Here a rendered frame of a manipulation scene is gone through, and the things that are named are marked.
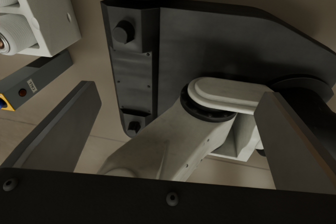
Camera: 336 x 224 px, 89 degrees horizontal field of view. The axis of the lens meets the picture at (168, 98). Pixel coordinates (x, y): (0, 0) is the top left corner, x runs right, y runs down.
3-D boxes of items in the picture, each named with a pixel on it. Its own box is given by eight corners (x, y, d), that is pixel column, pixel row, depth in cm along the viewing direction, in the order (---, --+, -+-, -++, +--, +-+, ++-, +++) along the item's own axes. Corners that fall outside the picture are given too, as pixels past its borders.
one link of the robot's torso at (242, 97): (272, 80, 43) (291, 117, 33) (244, 131, 56) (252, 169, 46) (190, 68, 45) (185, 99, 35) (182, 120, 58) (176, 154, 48)
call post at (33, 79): (68, 50, 74) (2, 93, 50) (73, 64, 79) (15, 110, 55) (53, 48, 75) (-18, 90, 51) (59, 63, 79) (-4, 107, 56)
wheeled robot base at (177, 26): (351, 1, 45) (533, 54, 20) (267, 128, 79) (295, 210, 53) (121, -21, 52) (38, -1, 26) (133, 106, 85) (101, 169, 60)
